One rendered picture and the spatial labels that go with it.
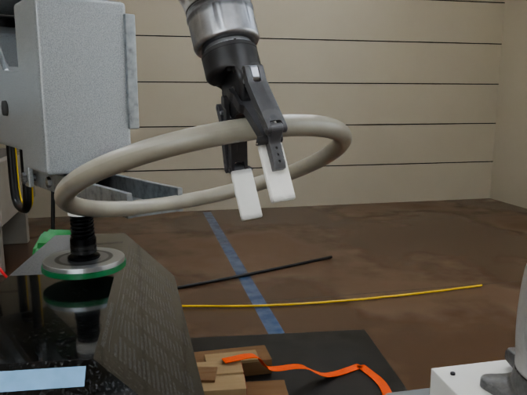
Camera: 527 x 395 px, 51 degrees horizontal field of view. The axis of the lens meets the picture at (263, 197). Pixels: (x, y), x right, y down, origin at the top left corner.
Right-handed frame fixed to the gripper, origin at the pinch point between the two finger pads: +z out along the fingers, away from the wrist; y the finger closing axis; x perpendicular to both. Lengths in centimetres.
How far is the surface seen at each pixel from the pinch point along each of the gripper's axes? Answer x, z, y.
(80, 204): 20.5, -8.6, 28.6
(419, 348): -143, 66, 194
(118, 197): 12.3, -12.0, 44.9
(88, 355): 23, 17, 49
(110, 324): 17, 12, 66
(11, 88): 29, -57, 93
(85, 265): 19, -4, 85
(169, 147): 10.4, -8.3, 0.5
